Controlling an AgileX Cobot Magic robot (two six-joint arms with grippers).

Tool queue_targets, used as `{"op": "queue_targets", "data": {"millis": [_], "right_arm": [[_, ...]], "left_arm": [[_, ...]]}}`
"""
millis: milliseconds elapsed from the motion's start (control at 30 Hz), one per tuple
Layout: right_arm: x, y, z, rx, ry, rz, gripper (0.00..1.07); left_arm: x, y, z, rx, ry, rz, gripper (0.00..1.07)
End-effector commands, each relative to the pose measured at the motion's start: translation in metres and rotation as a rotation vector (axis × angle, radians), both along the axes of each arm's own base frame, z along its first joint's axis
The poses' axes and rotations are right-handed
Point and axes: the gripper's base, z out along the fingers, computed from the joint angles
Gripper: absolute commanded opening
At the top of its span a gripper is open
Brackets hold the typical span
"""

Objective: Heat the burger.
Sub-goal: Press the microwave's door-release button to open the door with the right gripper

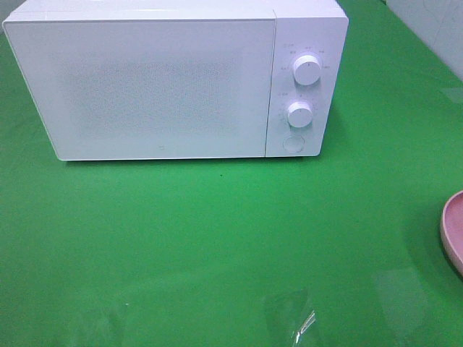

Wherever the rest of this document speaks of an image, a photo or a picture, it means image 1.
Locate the white microwave oven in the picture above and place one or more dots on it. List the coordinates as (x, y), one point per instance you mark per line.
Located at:
(301, 27)

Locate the white microwave door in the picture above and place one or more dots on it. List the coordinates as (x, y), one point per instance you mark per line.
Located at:
(120, 90)

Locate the upper white microwave knob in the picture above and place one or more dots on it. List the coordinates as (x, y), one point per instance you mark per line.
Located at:
(307, 69)

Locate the lower white microwave knob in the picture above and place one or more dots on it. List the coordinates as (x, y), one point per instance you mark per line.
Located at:
(299, 114)

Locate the pink plate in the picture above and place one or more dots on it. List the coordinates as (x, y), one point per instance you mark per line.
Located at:
(451, 230)

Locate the white microwave knob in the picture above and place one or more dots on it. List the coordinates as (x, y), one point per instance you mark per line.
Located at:
(307, 69)
(299, 114)

